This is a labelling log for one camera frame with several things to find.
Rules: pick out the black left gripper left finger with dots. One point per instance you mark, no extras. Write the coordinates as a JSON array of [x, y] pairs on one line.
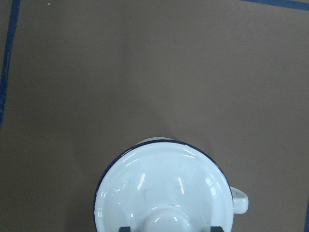
[[125, 229]]

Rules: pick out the white enamel cup lid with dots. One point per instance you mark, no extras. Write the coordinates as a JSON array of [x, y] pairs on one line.
[[164, 188]]

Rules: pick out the white enamel cup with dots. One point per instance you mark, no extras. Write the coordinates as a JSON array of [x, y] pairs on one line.
[[239, 200]]

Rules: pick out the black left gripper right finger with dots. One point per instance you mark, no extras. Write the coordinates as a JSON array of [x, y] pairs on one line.
[[216, 229]]

